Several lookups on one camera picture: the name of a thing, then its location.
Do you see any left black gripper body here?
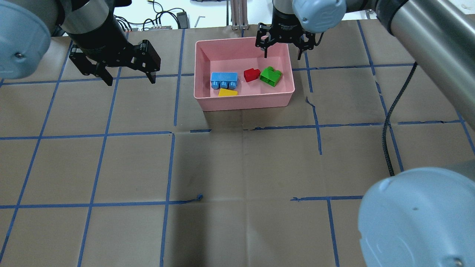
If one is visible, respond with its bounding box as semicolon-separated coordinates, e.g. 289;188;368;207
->
67;15;136;69

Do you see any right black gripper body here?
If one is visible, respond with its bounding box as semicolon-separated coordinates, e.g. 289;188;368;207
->
268;11;316;49

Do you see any green two-stud block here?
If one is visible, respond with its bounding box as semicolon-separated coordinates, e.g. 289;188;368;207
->
259;66;283;87

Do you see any red single-stud block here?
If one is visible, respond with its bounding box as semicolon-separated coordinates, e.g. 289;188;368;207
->
243;68;261;83

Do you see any blue three-stud block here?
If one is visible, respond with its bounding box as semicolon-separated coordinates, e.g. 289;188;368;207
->
210;72;239;90

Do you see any yellow two-stud block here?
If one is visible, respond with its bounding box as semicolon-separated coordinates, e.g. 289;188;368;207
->
218;88;239;98

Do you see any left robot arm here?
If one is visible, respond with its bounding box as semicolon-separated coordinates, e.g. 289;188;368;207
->
0;0;161;86

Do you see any pink plastic box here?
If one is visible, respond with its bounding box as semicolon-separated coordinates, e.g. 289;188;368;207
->
193;37;295;111

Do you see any black power adapter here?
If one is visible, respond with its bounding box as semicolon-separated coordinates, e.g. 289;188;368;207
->
176;11;190;29

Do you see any aluminium frame post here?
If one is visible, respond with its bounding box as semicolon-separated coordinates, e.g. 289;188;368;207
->
230;0;249;30

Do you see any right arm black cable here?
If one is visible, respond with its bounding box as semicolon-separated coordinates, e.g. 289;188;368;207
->
382;61;418;177

